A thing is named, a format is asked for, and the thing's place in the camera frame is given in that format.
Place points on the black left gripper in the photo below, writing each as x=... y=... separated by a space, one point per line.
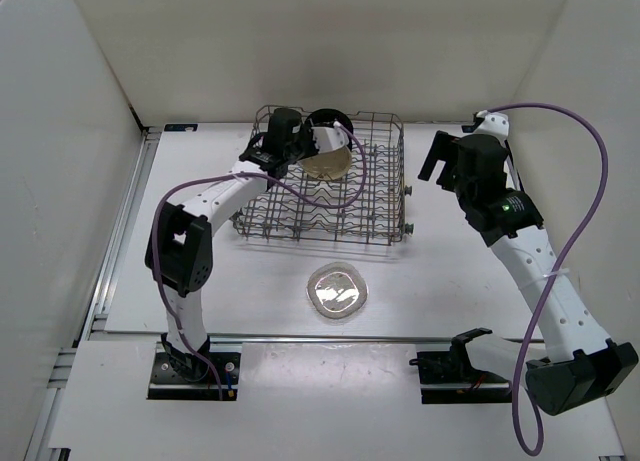
x=306 y=130

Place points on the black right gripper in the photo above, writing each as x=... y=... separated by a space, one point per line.
x=440 y=150

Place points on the clear glass plate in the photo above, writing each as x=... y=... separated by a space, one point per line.
x=330 y=166
x=337 y=290

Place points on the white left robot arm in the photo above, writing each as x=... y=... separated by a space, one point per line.
x=180 y=247

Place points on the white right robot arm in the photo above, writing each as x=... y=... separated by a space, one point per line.
x=580 y=362

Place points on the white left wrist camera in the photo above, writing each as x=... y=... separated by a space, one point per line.
x=331 y=137

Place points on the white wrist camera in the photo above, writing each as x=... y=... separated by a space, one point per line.
x=331 y=137
x=494 y=124

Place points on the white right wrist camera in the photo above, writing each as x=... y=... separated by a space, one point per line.
x=494 y=124

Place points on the grey wire dish rack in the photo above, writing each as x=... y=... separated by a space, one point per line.
x=376 y=177

